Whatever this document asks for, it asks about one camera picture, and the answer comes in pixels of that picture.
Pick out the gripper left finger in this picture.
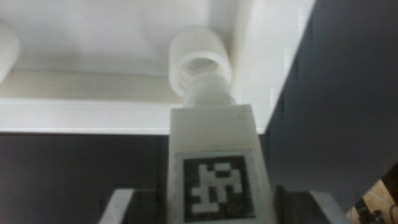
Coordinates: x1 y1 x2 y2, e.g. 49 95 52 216
97 188 161 224

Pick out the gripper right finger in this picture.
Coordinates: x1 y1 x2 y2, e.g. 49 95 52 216
273 188 349 224

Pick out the white square table top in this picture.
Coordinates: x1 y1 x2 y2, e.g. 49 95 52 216
0 0 317 135

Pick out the white table leg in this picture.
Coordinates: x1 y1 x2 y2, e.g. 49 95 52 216
166 75 276 224

